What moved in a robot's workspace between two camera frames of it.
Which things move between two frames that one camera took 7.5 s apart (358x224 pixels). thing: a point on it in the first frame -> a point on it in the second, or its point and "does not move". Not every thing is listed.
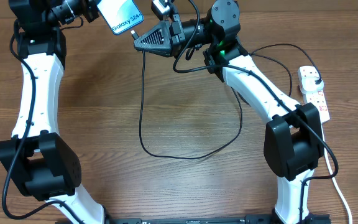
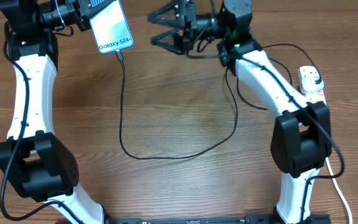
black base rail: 319,218 does not move
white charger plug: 309,85 does not move
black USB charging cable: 295,46 -> 300,49
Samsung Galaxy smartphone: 120,15 -> 110,30
